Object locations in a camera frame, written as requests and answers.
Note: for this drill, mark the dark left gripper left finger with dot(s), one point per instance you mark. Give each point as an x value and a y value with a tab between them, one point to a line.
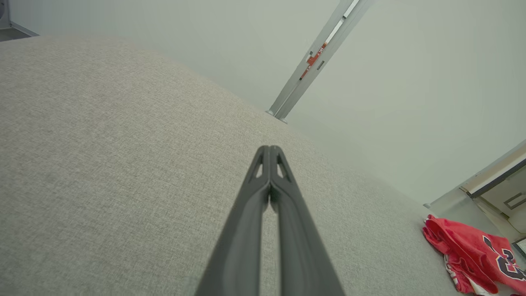
242	246

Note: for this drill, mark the orange label sticker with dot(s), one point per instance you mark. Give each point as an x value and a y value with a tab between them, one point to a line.
313	61

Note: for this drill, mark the red T-shirt white sleeves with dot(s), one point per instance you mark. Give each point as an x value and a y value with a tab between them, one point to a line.
472	242

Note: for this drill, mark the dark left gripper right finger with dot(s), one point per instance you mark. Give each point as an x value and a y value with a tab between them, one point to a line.
302	255

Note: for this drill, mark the red shorts white trim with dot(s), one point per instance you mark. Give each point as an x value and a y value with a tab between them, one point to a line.
464	275

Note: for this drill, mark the grey partition post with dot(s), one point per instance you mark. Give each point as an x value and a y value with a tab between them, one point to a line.
292	84
339	41

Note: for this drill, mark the white furniture with dark trim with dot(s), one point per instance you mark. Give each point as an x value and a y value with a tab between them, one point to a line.
489	183

